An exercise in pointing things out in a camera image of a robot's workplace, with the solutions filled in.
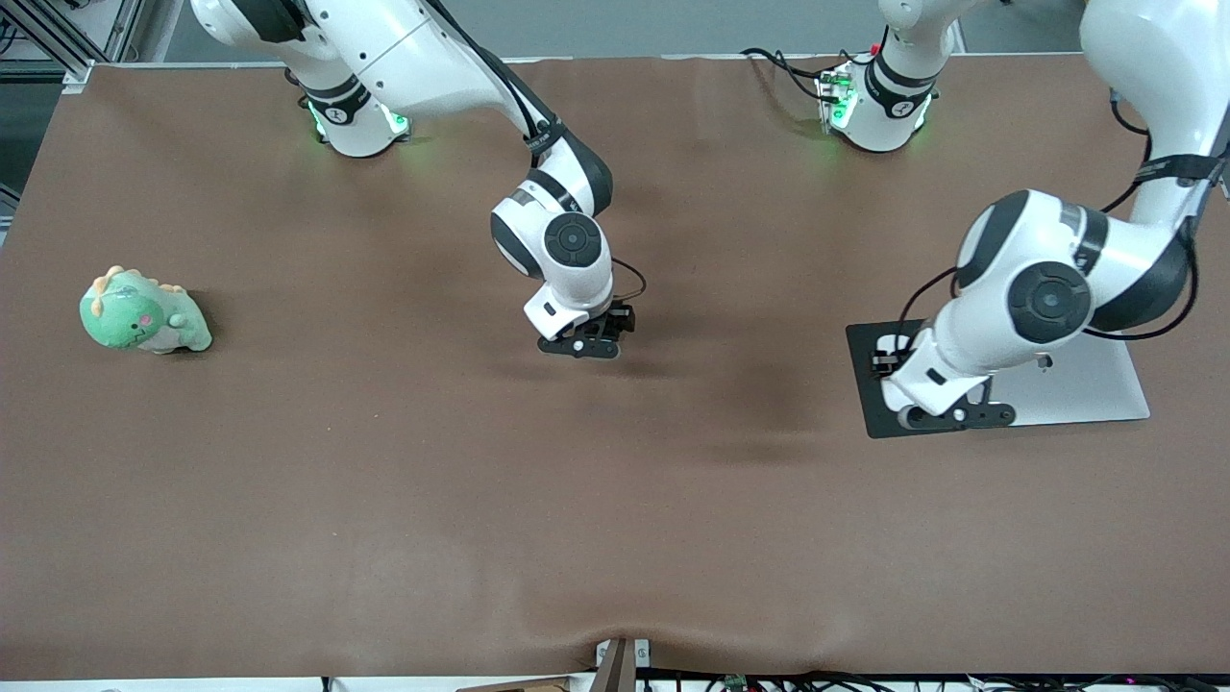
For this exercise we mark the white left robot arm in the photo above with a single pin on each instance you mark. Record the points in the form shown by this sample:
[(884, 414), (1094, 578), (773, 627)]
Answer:
[(999, 336)]

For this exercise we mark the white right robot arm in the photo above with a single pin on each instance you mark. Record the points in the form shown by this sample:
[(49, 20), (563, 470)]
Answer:
[(423, 58)]

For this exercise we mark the black mouse pad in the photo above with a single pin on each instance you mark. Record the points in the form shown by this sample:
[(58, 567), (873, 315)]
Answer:
[(865, 404)]

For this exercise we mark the brown table cover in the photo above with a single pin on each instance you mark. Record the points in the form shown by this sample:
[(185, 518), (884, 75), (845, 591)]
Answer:
[(480, 481)]

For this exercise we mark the silver laptop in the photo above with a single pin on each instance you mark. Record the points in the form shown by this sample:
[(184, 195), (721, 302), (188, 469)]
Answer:
[(1095, 394)]

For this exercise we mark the green plush dinosaur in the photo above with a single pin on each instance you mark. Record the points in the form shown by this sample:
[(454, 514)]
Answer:
[(130, 322)]

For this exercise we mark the camera mount post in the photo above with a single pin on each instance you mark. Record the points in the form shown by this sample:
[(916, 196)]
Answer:
[(615, 668)]

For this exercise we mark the aluminium frame rail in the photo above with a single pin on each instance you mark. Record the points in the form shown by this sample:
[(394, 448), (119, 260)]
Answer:
[(120, 29)]

